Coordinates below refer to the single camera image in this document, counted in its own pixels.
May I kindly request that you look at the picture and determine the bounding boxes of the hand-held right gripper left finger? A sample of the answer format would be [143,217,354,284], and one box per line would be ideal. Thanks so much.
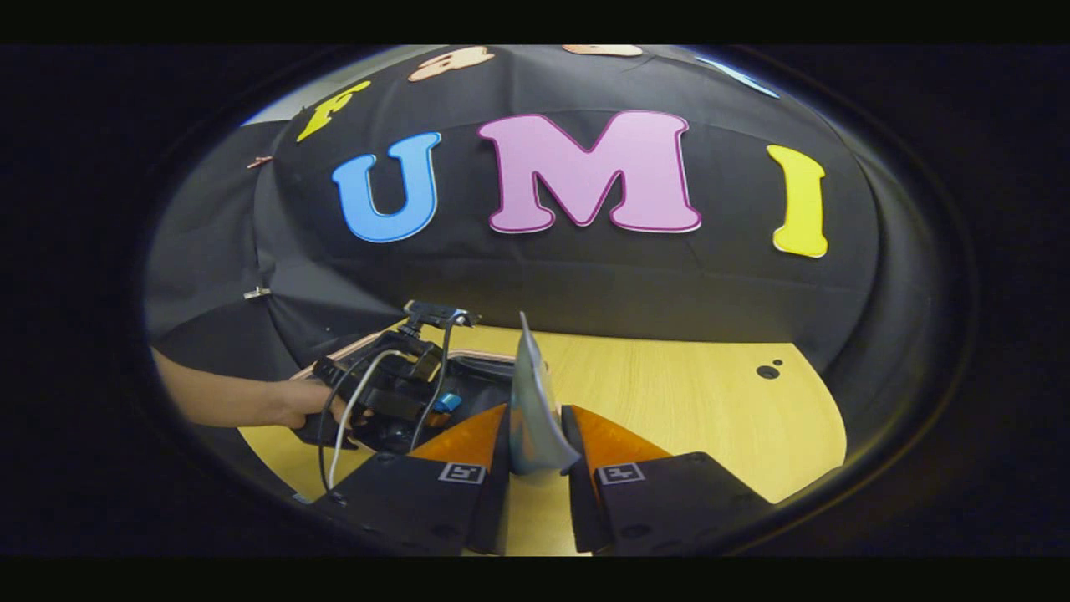
[311,403,513,558]

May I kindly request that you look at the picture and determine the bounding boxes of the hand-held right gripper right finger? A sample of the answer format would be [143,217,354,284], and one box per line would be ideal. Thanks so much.
[560,405,774,558]

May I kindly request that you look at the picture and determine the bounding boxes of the black backdrop cloth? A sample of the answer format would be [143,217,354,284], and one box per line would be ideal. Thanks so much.
[144,44,971,469]

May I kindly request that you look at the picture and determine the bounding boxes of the white cable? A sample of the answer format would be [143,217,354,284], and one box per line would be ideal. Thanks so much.
[329,349,406,490]

